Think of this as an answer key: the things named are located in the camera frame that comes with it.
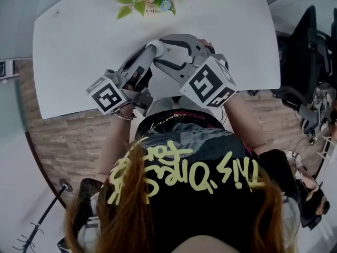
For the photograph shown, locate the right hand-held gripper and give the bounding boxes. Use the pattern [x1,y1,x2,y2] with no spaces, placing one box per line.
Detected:
[153,33,238,110]

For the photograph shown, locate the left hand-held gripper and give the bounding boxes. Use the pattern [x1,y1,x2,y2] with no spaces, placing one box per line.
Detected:
[85,43,156,118]

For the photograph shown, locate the person's left forearm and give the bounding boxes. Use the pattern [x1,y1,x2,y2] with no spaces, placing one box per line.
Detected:
[97,104,137,184]

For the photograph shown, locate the person's right forearm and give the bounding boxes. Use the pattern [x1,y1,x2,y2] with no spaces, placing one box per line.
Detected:
[222,91,268,157]

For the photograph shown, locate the person's right hand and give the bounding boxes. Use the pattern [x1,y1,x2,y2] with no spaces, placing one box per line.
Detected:
[197,37,215,55]

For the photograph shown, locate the person's grey trousers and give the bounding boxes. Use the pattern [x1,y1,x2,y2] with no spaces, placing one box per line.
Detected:
[143,95,201,118]

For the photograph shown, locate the artificial flowers in pot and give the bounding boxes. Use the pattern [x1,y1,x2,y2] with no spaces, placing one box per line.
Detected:
[110,0,193,21]

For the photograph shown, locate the white desk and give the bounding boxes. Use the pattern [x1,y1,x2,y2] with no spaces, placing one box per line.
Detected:
[32,0,281,120]

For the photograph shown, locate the white power strip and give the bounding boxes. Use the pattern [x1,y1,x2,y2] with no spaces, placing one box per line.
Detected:
[285,151,302,166]

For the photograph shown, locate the person's black printed shirt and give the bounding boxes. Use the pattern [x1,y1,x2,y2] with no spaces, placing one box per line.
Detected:
[78,109,302,253]

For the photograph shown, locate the black coat rack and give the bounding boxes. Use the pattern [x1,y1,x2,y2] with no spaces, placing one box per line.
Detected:
[15,178,73,253]

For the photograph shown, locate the beaded wrist bracelet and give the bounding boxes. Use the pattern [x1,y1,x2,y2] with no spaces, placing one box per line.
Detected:
[112,110,137,121]

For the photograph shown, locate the grey white shoulder strap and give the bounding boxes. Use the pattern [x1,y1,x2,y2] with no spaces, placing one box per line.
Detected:
[77,193,102,250]
[281,193,301,237]

